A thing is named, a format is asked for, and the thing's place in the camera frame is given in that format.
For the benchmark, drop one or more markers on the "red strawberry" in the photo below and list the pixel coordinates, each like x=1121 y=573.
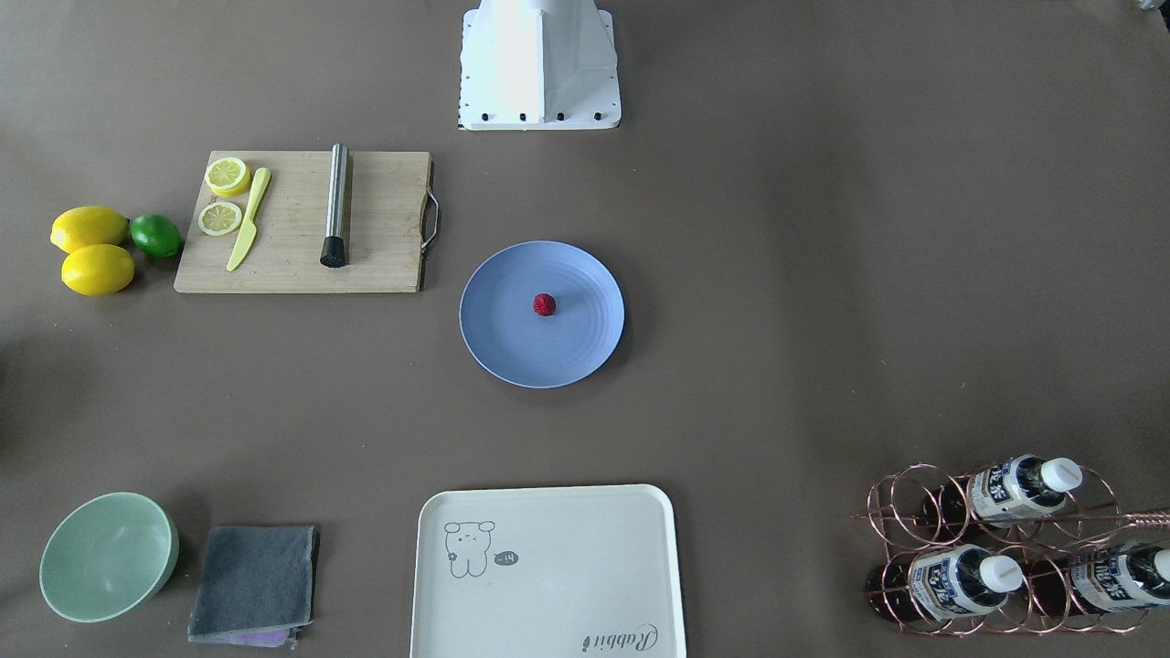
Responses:
x=544 y=305

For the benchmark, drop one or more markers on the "blue plate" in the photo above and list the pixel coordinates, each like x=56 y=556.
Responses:
x=514 y=344

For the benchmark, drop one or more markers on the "wooden cutting board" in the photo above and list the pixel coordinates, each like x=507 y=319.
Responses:
x=386 y=229

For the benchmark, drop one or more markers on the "cream serving tray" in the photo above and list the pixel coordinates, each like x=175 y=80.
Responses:
x=577 y=571

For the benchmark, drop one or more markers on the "steel muddler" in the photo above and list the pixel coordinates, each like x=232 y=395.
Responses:
x=334 y=252

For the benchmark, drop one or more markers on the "yellow plastic knife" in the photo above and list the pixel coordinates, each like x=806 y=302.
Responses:
x=248 y=231

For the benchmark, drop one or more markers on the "lemon slice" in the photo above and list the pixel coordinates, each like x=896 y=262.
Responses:
x=227 y=176
x=219 y=218

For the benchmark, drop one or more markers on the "grey folded cloth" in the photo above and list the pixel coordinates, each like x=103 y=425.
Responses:
x=256 y=587

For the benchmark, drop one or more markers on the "dark drink bottle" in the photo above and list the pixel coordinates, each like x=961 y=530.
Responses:
x=1128 y=577
x=1023 y=488
x=942 y=585

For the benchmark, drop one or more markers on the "green lime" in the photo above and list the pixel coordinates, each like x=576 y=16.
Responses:
x=156 y=236

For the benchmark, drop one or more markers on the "yellow lemon lower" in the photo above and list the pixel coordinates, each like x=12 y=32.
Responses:
x=98 y=269

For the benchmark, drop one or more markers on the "yellow lemon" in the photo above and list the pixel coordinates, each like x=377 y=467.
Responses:
x=98 y=269
x=85 y=226

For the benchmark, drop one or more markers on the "yellow lemon upper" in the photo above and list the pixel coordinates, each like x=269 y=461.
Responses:
x=85 y=226

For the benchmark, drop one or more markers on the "green bowl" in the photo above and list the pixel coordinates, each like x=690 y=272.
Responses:
x=109 y=556

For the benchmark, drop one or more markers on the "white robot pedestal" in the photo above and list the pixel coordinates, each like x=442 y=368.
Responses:
x=538 y=66

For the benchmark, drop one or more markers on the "copper wire bottle rack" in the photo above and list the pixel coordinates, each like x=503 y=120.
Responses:
x=904 y=509

